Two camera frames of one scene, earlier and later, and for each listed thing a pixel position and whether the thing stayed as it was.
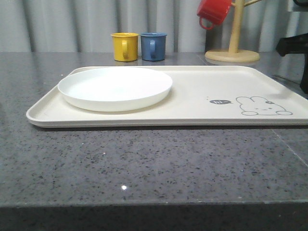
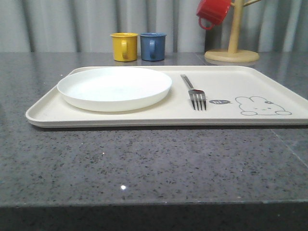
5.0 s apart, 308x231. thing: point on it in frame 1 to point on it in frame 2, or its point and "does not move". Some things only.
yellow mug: [125, 45] does not move
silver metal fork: [287, 82] to [198, 96]
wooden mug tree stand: [233, 55] does not move
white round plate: [115, 89] does not move
